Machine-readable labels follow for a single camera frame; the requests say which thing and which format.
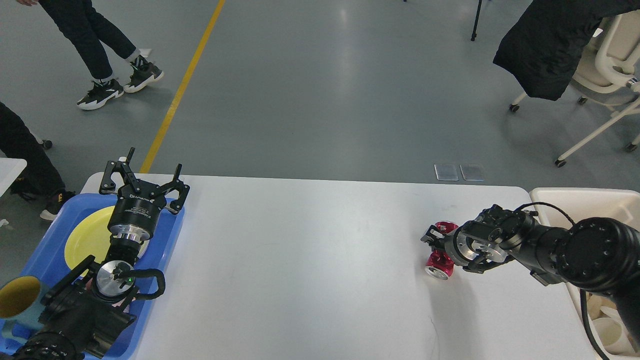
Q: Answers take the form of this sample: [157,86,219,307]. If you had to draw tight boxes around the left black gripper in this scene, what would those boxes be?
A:
[98,147,191,245]

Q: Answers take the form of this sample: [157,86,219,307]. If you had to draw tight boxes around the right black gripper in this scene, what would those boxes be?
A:
[420,225,471,267]

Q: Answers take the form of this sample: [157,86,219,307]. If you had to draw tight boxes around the red snack wrapper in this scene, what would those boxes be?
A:
[424,221,458,281]

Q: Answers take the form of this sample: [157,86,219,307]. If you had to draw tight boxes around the yellow plastic plate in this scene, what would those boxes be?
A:
[64,205,115,269]

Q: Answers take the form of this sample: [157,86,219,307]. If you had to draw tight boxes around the white paper cup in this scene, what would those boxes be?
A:
[592,317,636,356]
[599,306,623,324]

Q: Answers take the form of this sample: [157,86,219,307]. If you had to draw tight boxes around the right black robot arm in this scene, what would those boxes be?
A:
[421,203,640,343]

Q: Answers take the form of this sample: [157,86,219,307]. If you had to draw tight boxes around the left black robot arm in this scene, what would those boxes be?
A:
[1,152,190,360]

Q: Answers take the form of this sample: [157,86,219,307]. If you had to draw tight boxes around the pale green plate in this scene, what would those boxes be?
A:
[137,239,150,260]

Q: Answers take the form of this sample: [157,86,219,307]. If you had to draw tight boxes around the left floor plate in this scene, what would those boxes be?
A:
[434,163,460,182]

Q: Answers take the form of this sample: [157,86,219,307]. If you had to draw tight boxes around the floor plate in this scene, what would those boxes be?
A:
[434,163,460,182]
[459,164,486,182]

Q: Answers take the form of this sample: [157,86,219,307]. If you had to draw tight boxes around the right floor plate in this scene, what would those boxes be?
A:
[459,164,486,182]

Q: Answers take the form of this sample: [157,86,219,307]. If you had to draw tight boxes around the person in black clothes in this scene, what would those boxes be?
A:
[0,103,76,222]

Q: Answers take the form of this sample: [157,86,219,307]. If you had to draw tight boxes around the grey office chair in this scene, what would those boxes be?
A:
[30,131,53,150]

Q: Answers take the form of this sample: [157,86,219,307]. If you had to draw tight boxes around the white plastic bin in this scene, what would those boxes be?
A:
[529,187,640,360]

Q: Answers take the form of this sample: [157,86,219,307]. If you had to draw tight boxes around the white side table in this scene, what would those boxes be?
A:
[0,157,27,197]

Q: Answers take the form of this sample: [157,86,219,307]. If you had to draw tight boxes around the teal mug yellow inside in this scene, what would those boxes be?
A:
[0,275,50,344]

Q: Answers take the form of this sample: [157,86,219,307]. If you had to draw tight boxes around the black stand leg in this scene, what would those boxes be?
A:
[470,0,484,42]

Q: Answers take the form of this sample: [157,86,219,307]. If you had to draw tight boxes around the black jacket on chair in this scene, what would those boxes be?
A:
[493,0,640,101]

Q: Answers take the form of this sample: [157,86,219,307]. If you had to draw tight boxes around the white office chair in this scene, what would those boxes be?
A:
[509,10,640,168]

